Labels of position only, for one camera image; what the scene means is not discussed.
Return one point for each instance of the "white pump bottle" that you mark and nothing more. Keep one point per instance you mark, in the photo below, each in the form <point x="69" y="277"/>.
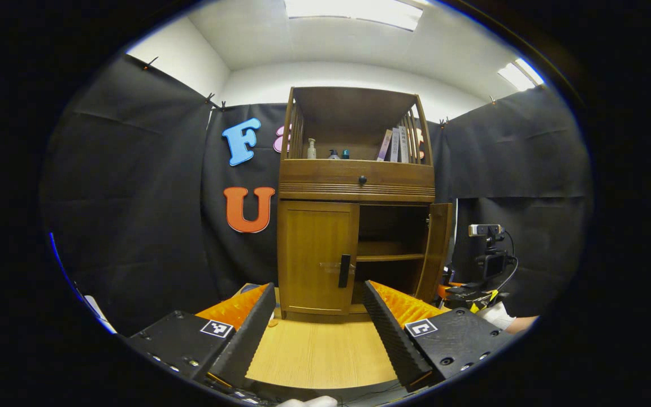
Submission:
<point x="311" y="151"/>

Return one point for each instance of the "grey book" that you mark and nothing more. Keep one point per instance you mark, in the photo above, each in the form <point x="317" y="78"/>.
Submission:
<point x="404" y="144"/>

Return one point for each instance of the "large ceiling light panel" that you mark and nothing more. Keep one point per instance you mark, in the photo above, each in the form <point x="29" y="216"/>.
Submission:
<point x="354" y="11"/>

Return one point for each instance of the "small ceiling light panel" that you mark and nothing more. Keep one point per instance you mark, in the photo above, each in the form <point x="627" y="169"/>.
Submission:
<point x="520" y="74"/>

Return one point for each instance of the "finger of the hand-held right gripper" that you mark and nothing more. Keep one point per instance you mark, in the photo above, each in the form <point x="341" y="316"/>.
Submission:
<point x="451" y="289"/>

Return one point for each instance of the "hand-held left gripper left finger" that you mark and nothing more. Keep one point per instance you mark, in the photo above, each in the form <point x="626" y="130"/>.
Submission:
<point x="249" y="339"/>

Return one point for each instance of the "black backdrop cloth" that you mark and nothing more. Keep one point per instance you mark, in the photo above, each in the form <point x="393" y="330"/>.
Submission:
<point x="133" y="198"/>

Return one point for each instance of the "wooden cabinet shelf board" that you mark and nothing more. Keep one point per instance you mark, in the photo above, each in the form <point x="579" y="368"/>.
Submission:
<point x="387" y="254"/>

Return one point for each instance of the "wooden cabinet door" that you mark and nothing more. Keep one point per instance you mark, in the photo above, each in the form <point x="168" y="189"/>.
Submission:
<point x="311" y="254"/>
<point x="435" y="249"/>

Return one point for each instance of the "wooden double-door shoe cabinet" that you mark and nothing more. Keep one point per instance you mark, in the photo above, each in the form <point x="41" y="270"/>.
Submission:
<point x="354" y="107"/>

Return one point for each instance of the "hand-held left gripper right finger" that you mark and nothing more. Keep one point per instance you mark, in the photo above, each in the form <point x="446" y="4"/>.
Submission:
<point x="394" y="339"/>

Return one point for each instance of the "wooden cabinet drawer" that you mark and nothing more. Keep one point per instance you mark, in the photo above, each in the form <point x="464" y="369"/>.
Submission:
<point x="314" y="178"/>

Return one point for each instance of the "white book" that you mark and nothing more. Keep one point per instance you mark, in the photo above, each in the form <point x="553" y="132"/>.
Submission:
<point x="395" y="146"/>

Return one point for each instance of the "purple book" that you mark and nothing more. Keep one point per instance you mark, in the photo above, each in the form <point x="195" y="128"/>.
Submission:
<point x="383" y="147"/>

